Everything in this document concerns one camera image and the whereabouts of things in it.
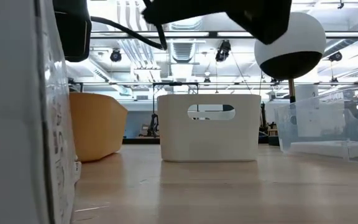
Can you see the background black robot station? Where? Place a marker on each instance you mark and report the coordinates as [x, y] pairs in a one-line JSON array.
[[153, 124]]

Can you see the white plastic bin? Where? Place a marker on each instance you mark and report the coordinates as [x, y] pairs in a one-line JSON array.
[[172, 140]]

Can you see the white globe table lamp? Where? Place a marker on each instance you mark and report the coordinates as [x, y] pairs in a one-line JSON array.
[[303, 40]]

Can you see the black metal rig frame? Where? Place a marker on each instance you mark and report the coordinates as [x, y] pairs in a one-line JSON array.
[[197, 34]]

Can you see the orange plastic bin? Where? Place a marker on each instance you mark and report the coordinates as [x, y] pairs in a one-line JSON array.
[[98, 130]]

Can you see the clear plastic bin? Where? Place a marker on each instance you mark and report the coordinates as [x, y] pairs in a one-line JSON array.
[[309, 124]]

